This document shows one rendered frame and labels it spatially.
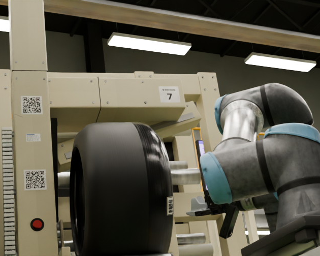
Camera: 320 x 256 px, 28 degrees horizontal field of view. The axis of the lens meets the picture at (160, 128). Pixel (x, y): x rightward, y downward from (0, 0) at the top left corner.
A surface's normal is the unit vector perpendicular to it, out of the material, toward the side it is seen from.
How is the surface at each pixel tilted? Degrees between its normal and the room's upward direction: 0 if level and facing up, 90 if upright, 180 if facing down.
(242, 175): 117
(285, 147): 86
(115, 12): 180
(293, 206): 72
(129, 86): 90
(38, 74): 90
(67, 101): 90
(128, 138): 64
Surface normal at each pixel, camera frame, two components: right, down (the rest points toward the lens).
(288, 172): -0.65, -0.24
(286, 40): 0.12, 0.90
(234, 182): -0.19, 0.26
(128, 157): 0.22, -0.57
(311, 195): -0.17, -0.65
